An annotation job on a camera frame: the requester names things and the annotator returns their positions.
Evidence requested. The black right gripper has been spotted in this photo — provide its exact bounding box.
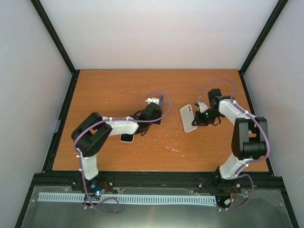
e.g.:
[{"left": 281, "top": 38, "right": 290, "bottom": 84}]
[{"left": 192, "top": 108, "right": 222, "bottom": 127}]

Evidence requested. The white silicone phone case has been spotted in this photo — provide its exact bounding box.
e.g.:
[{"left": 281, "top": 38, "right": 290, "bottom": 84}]
[{"left": 180, "top": 104, "right": 197, "bottom": 133}]

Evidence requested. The small black phone white case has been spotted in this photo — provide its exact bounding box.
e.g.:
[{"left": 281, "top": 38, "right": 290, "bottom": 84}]
[{"left": 120, "top": 134, "right": 134, "bottom": 143}]

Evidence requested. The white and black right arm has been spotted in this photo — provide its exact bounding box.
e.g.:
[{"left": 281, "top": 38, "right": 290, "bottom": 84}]
[{"left": 191, "top": 88, "right": 270, "bottom": 191}]

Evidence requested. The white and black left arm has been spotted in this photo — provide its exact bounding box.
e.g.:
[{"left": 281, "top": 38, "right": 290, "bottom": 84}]
[{"left": 71, "top": 103, "right": 162, "bottom": 191}]

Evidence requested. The grey metal front plate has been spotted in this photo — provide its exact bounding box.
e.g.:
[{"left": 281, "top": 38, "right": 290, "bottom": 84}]
[{"left": 20, "top": 187, "right": 292, "bottom": 228}]

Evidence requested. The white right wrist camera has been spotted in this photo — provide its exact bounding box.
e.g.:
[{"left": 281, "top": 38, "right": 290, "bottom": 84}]
[{"left": 195, "top": 102, "right": 208, "bottom": 113}]

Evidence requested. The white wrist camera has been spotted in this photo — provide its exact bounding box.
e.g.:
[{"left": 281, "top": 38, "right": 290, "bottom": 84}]
[
  {"left": 195, "top": 102, "right": 208, "bottom": 113},
  {"left": 145, "top": 97, "right": 160, "bottom": 105}
]

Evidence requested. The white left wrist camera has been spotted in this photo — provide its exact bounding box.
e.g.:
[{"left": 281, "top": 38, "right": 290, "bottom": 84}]
[{"left": 145, "top": 97, "right": 160, "bottom": 105}]

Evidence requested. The black aluminium frame rail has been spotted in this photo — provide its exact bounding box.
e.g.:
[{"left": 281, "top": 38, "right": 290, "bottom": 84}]
[{"left": 30, "top": 171, "right": 286, "bottom": 193}]

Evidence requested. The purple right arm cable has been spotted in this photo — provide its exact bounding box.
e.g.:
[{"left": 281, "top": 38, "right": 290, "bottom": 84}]
[{"left": 198, "top": 78, "right": 271, "bottom": 211}]

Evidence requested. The black right corner post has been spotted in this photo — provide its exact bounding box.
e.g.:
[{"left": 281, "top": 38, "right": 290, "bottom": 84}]
[{"left": 239, "top": 0, "right": 289, "bottom": 72}]

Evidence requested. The black corner post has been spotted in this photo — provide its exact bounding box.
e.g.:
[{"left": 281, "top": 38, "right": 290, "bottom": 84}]
[
  {"left": 29, "top": 0, "right": 80, "bottom": 74},
  {"left": 239, "top": 0, "right": 289, "bottom": 72}
]

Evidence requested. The light blue slotted cable duct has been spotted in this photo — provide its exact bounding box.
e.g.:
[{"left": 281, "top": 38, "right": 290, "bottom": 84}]
[{"left": 37, "top": 192, "right": 217, "bottom": 207}]

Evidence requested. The black left corner post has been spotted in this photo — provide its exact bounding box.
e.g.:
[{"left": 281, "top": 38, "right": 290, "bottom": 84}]
[{"left": 29, "top": 0, "right": 80, "bottom": 74}]

